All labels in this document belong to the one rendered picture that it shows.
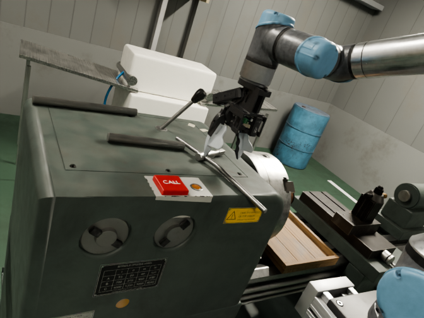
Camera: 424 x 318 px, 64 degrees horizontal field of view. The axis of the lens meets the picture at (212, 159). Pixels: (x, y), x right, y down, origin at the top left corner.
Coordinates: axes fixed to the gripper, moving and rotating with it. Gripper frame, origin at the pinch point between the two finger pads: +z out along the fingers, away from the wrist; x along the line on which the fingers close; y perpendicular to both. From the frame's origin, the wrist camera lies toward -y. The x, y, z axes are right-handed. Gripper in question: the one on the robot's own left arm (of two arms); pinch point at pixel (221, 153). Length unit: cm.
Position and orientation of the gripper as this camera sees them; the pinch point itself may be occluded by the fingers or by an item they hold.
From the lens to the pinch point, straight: 88.0
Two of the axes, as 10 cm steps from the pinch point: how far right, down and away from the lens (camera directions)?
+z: -3.2, 8.7, 3.8
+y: 4.6, 4.9, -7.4
